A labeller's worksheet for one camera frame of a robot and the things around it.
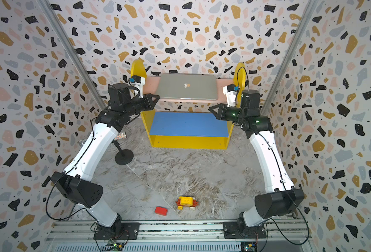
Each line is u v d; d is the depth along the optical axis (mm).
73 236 732
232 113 595
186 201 775
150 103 637
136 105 615
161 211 797
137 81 629
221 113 605
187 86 795
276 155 448
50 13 705
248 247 716
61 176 433
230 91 608
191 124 1001
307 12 728
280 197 399
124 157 982
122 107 555
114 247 706
